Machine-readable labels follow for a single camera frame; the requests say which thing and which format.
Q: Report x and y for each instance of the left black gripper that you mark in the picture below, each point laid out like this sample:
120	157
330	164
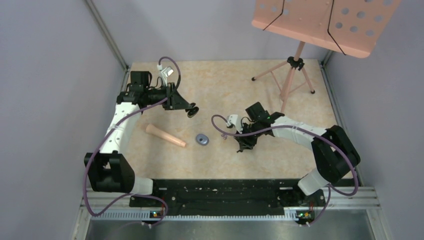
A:
175	101

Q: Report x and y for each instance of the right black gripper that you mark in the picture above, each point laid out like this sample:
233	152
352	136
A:
245	143

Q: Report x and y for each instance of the black earbud charging case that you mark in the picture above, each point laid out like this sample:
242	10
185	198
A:
192	111

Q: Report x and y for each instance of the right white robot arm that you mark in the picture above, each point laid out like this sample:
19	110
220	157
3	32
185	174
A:
333	152

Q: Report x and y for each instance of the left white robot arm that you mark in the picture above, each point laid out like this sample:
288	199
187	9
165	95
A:
108	169

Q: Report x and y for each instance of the grey earbud charging case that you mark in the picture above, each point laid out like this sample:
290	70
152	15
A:
202	139

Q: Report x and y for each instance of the pink tapered wooden leg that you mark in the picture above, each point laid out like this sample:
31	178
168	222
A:
153	130

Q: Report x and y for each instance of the pink music stand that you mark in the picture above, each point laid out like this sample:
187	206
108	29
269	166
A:
351	27

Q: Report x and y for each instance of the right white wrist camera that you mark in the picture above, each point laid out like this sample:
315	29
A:
233	121

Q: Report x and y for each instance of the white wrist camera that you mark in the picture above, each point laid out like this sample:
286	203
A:
233	121
164	73

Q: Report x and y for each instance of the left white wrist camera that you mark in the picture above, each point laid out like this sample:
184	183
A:
164	73

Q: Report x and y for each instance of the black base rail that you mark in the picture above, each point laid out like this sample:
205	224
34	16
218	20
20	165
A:
233	197

